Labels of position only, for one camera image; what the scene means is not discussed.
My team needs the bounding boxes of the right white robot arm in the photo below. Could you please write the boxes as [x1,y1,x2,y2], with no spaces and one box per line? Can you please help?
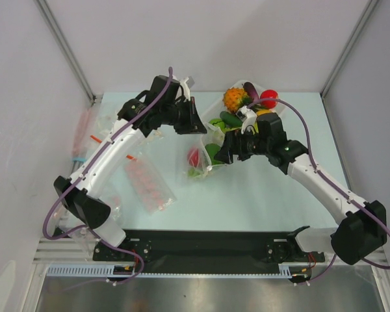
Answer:
[214,113,387,265]

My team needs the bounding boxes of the left aluminium frame post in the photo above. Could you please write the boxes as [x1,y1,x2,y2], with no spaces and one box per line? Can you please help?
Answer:
[33,0,96,105]

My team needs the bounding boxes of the right aluminium frame post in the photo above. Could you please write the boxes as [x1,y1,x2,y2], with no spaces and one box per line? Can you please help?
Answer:
[320,0,381,100]

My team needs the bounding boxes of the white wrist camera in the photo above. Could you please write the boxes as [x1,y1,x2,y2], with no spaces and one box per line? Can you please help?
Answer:
[236,106,257,134]
[179,76,194,99]

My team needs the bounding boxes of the aluminium frame post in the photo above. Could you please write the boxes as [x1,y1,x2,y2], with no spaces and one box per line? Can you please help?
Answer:
[320,0,381,100]
[33,0,96,105]

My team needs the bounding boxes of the clear bag pink dots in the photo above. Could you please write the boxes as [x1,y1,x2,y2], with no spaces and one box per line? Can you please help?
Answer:
[109,196,124,226]

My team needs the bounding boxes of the yellow toy lemon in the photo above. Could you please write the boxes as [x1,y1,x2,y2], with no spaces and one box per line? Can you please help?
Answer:
[256,109,272,116]

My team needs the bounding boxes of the red toy tomato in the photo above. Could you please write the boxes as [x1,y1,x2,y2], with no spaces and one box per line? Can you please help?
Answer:
[187,148,201,167]

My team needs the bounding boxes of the green toy grape bunch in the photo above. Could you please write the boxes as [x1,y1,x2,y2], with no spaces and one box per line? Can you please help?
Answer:
[187,168,208,179]

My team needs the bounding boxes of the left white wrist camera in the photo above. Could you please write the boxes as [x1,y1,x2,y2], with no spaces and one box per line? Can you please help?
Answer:
[179,76,194,99]

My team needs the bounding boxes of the dark green toy cucumber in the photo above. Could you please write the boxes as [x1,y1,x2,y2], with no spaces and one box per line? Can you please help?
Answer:
[220,111,242,128]

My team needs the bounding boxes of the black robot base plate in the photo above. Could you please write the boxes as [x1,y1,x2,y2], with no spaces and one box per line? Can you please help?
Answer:
[92,229,325,275]

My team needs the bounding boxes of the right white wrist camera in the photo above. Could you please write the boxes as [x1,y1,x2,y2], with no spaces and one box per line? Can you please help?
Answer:
[236,106,257,134]

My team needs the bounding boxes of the red toy apple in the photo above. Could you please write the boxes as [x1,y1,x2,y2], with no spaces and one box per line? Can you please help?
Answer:
[260,89,279,109]

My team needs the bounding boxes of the white slotted cable duct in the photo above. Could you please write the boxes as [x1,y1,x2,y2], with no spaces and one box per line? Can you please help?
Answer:
[46,264,307,279]

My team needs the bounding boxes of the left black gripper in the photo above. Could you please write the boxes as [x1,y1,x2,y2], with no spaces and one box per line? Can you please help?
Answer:
[161,97,207,135]

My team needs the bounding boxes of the clear white-dotted zip bag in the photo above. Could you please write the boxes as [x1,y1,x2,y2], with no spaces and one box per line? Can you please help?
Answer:
[186,123,226,179]

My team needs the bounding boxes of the orange toy pineapple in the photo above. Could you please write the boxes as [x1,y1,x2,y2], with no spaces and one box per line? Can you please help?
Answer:
[223,88,251,113]

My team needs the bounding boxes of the clear bag red dots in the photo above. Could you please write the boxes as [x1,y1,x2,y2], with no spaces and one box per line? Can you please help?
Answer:
[124,157,176,214]

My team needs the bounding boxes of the purple toy eggplant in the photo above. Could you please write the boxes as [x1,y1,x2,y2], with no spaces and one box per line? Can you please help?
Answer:
[243,81,259,101]

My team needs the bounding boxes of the green toy bell pepper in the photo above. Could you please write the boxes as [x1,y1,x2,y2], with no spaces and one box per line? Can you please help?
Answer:
[205,143,223,166]

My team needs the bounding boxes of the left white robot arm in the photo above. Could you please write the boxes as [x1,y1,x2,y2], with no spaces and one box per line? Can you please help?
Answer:
[54,74,207,260]

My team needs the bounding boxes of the white perforated plastic basket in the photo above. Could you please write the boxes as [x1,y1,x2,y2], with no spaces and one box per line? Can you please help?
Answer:
[199,79,289,156]

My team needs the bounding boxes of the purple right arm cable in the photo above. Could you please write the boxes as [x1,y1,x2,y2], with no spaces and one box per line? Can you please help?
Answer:
[246,99,390,287]

